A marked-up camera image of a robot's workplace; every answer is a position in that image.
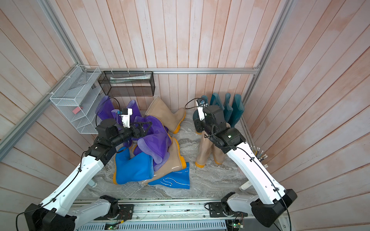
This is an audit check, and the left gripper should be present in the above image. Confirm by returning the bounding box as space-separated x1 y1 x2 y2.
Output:
111 121 153 147

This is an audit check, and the beige boot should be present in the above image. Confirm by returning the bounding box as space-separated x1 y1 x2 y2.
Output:
195 131 213 168
212 144 227 165
145 97 186 134
141 138 187 185

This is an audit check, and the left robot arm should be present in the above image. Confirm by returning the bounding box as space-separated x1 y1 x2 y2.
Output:
22 119 152 231

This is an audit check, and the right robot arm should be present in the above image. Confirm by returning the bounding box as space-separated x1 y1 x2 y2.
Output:
193 105 297 227

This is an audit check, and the purple boot lying centre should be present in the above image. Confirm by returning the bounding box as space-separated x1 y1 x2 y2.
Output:
117 138 145 160

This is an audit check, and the teal boot standing back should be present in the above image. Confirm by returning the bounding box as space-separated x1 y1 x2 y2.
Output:
228 94 245 127

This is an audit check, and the blue boot on top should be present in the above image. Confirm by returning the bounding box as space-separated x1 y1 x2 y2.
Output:
113 147 154 185

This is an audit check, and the purple boot far left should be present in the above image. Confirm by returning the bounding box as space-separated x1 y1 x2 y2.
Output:
95 96 114 120

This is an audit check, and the paper in black basket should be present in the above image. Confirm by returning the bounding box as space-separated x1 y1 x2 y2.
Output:
109 74 151 84

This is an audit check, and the black mesh basket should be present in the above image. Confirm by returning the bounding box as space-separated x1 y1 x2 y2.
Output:
98 71 156 97

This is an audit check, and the bundle of pencils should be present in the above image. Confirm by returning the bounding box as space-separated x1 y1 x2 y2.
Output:
251 146 268 162

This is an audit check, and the pink eraser block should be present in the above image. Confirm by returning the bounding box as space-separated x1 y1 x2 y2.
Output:
72 106 83 115

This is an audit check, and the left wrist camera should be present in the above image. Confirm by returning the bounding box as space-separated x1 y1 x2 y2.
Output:
119 108 133 128

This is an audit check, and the aluminium frame rail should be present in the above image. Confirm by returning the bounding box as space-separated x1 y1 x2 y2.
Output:
98 67 259 75

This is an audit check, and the white wire shelf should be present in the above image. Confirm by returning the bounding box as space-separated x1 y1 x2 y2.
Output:
50 65 105 135

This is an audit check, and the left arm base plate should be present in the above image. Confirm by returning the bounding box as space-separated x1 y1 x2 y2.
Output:
94 204 135 221

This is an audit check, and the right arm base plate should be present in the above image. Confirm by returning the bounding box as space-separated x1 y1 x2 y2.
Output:
204 202 233 218

